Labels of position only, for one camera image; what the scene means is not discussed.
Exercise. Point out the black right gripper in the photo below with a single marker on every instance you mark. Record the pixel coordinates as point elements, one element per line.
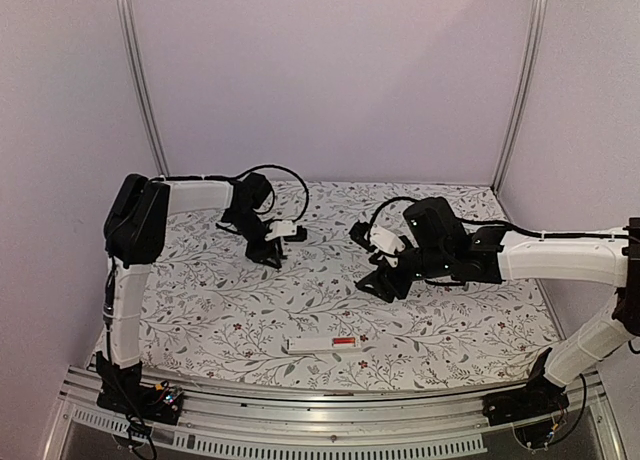
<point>384,280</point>

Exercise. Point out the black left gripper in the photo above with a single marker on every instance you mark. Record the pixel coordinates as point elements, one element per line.
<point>258,254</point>

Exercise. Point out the red battery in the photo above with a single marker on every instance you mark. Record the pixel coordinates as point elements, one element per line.
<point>344,341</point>

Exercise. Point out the white remote control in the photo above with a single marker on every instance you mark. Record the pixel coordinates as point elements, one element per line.
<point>318,345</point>

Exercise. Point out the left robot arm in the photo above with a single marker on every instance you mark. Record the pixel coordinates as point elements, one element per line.
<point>135,231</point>

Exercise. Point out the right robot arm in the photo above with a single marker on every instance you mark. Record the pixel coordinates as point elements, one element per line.
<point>445,250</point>

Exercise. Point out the floral patterned table mat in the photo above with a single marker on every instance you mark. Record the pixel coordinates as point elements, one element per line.
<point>209,311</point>

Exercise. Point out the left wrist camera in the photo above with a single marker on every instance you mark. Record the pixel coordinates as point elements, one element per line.
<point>287,230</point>

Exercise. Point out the aluminium front rail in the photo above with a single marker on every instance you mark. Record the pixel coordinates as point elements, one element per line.
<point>228,420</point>

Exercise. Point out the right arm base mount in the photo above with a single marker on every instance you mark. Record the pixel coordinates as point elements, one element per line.
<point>537,397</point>

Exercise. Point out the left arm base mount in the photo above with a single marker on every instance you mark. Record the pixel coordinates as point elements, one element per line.
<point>122,392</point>

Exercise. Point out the left aluminium post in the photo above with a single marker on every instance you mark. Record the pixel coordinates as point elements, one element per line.
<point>141,89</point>

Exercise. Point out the aluminium post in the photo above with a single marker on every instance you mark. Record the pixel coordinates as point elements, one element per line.
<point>141,89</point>
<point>531,50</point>

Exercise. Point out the right aluminium post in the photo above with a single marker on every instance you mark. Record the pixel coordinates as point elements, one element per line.
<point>531,50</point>

